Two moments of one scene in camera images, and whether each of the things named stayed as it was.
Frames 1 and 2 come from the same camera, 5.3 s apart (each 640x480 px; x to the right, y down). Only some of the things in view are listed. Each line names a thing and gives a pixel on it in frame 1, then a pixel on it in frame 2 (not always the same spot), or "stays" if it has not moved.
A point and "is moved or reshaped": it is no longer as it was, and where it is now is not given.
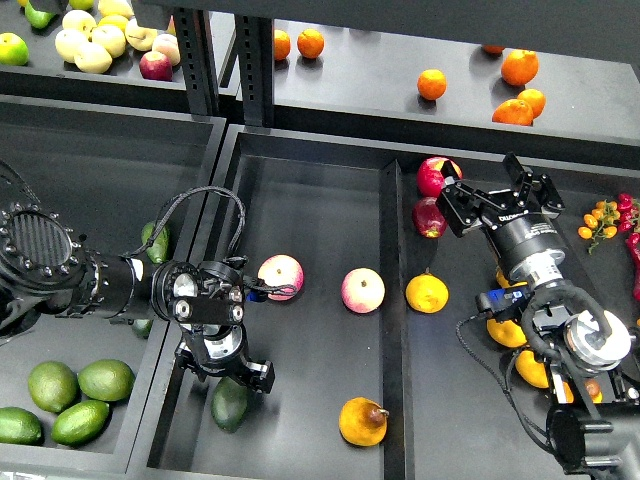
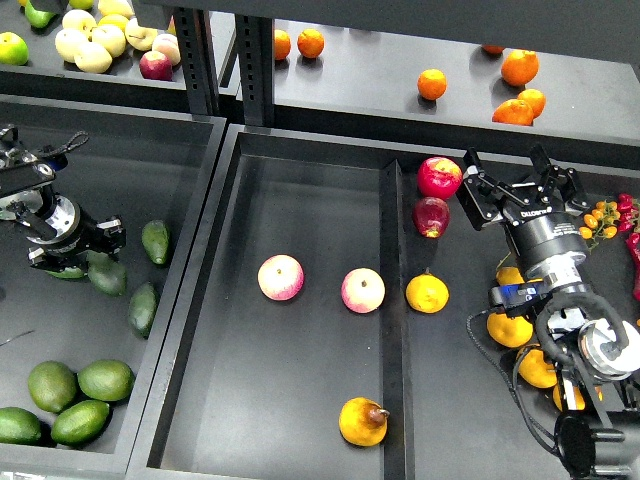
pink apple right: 363,290 stays
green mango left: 53,386 stays
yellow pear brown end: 362,421 stays
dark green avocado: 229,403 is moved or reshaped
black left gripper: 219,348 -> 68,230
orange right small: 535,99 stays
